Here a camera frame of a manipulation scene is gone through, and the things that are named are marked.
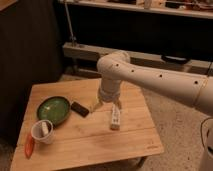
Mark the green bowl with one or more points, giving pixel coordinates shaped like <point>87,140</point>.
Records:
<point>56,109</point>

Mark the black flat object on shelf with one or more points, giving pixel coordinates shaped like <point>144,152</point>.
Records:
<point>180,61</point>

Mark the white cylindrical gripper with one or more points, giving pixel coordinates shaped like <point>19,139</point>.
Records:
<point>107,97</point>

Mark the orange carrot toy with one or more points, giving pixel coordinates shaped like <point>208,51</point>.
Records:
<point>29,146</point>

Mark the upper wooden shelf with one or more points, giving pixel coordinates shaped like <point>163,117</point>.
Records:
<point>146,6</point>

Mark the black rectangular block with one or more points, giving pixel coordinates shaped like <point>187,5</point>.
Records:
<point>78,108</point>

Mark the wooden table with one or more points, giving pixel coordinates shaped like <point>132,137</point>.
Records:
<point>86,141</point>

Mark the white block in cup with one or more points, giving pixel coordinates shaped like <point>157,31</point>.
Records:
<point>45,129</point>

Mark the metal stand pole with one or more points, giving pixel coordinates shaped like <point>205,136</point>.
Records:
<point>72,37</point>

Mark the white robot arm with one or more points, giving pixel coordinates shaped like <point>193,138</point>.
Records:
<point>193,90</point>

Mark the white cup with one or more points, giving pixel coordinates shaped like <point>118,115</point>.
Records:
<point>37,134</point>

